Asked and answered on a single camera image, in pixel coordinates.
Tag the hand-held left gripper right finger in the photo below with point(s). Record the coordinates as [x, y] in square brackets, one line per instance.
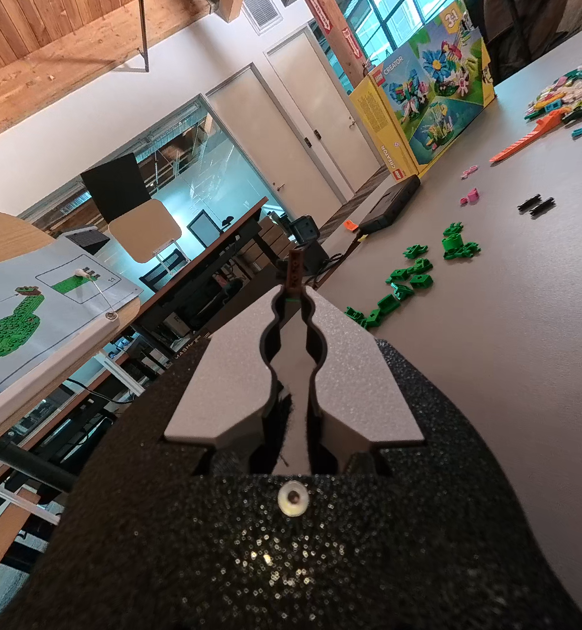
[364, 384]

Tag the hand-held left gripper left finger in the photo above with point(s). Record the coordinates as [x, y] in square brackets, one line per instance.
[222, 384]

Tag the brown and green brick assembly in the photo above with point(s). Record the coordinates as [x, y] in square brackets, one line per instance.
[293, 275]

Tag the pile of colourful bricks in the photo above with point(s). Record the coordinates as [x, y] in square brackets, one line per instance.
[576, 98]

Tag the long dark wood desk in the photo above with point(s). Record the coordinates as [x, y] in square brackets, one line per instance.
[212, 241]

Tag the dark cardboard box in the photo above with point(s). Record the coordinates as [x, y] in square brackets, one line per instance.
[192, 344]

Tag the pile of green bricks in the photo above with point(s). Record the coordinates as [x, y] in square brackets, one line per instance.
[409, 280]

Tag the black monitor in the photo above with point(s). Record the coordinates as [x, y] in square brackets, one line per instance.
[203, 227]

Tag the small orange piece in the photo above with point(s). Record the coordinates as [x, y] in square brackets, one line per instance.
[350, 225]

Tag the wood panel book stand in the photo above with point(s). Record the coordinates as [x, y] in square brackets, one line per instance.
[145, 231]

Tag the black hard case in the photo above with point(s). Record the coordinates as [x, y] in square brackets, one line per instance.
[389, 206]

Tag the instruction booklet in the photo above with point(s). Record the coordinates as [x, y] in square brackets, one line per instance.
[35, 305]

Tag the pink brick piece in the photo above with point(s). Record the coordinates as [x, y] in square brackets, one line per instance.
[469, 171]
[469, 196]

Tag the black square panel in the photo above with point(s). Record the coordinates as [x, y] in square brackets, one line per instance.
[113, 187]

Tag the black pin brick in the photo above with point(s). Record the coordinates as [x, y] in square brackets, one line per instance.
[528, 203]
[542, 206]

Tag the white door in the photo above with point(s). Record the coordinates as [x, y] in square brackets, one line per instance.
[281, 138]
[330, 98]

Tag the orange brick separator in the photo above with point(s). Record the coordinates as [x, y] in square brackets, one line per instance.
[527, 138]

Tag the colourful toy box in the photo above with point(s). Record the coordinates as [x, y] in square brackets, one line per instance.
[433, 88]

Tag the black ceiling rod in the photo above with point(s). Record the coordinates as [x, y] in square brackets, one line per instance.
[144, 34]

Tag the black cube camera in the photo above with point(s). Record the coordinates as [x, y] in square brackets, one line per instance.
[303, 229]

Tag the wooden post with red signs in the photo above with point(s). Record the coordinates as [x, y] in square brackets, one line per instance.
[340, 34]

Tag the wall vent grille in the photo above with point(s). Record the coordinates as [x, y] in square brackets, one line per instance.
[262, 14]

